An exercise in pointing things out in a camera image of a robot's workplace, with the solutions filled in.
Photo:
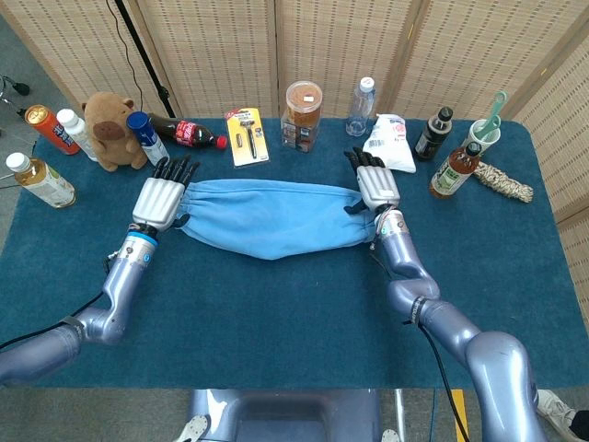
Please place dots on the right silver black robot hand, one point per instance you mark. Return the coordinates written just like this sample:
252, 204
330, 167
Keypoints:
377, 186

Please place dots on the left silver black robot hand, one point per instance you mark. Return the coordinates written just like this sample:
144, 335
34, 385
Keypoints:
156, 202

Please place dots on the blue cloth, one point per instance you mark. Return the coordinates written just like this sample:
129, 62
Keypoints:
276, 216

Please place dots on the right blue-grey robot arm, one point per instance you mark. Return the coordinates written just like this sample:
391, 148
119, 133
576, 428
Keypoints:
497, 359

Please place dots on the white powder bag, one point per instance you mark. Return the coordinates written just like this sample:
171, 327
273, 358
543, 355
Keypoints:
393, 143

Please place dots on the blue-capped white spray can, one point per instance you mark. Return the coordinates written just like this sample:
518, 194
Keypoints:
149, 140

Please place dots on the dark drink bottle black label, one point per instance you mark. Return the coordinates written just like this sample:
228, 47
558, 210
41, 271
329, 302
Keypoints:
432, 136

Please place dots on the amber tea bottle green label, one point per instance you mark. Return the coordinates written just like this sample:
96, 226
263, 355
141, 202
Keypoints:
453, 172

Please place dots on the Coca-Cola bottle red cap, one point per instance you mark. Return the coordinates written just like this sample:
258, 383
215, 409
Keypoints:
186, 131

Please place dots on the clear empty water bottle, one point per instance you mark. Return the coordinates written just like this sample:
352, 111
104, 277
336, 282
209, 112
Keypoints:
361, 110

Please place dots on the brown capybara plush toy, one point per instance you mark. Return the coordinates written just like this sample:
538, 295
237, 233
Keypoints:
110, 133

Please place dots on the clear box of brown items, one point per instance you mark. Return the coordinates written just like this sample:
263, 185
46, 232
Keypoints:
299, 136

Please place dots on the clear jar of rubber bands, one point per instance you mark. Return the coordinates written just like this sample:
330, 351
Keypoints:
303, 103

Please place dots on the white cup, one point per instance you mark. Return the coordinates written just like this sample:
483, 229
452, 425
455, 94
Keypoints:
478, 138

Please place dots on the yellow razor blister pack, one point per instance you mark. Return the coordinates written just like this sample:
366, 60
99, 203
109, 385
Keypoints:
248, 138

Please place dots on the pale tea bottle white cap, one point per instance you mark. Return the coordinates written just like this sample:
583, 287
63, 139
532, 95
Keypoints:
43, 182

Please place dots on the orange drink can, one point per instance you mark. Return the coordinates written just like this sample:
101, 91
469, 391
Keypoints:
50, 129

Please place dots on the black tripod pole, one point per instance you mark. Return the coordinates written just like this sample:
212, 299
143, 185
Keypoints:
147, 60

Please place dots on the teal table mat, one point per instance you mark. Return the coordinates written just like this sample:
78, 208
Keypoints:
294, 313

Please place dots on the black chair wheel base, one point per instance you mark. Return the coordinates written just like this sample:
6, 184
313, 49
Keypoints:
18, 86

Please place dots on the grey metal table leg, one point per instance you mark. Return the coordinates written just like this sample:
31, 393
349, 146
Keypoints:
399, 410

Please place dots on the blue-grey robot torso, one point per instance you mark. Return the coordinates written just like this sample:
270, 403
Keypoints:
285, 414

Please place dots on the white sneaker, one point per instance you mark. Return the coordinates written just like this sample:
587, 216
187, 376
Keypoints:
554, 410

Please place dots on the black fabric garment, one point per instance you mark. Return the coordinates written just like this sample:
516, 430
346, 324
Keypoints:
580, 423

